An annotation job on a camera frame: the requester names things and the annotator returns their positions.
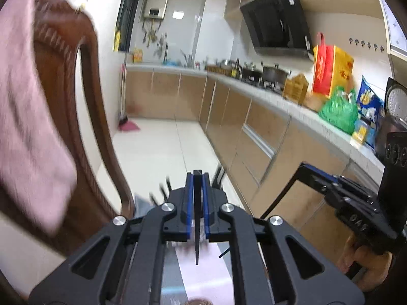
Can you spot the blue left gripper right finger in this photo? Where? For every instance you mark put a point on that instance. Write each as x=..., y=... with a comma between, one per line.
x=206, y=218

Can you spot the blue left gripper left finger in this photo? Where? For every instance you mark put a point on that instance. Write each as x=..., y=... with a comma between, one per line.
x=189, y=203

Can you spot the beige kitchen base cabinets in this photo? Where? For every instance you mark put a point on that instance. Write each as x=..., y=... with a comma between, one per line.
x=260, y=139

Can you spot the person's right hand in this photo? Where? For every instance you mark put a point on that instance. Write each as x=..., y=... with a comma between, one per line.
x=377, y=266

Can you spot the grey plastic utensil holder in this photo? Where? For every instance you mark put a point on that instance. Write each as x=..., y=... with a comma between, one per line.
x=143, y=206

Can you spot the blue snack bag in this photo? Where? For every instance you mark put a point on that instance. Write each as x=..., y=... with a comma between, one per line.
x=370, y=112

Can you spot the green plastic bag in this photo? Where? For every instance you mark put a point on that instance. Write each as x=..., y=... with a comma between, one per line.
x=341, y=110

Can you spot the black cooking pot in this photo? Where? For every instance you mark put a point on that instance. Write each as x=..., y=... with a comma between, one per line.
x=274, y=74

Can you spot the wooden knife block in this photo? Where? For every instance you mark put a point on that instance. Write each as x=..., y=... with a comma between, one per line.
x=295, y=89

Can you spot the pink fluffy towel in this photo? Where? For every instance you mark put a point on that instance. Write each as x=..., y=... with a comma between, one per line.
x=37, y=169

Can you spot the yellow bottle on sill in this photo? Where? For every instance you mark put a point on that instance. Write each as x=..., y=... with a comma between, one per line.
x=117, y=40

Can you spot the red yellow shopping bag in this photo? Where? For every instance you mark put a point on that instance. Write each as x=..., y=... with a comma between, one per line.
x=333, y=67

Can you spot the black range hood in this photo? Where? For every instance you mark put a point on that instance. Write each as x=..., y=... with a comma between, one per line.
x=278, y=28

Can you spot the white gas water heater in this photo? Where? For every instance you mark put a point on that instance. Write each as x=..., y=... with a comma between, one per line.
x=155, y=9

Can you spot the carved brown wooden chair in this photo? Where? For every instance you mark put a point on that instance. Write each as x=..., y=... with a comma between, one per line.
x=60, y=34

